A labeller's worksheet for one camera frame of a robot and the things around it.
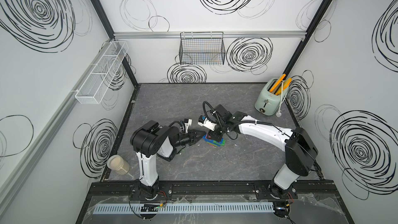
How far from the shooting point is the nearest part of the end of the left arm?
789 mm

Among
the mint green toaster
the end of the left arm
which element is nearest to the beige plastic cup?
the end of the left arm

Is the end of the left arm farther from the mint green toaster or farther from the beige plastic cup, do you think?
the mint green toaster

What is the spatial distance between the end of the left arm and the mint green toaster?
0.43 m

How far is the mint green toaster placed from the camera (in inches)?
36.9

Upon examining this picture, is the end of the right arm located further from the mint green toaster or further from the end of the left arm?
the mint green toaster

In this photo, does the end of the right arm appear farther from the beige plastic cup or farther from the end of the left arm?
the beige plastic cup
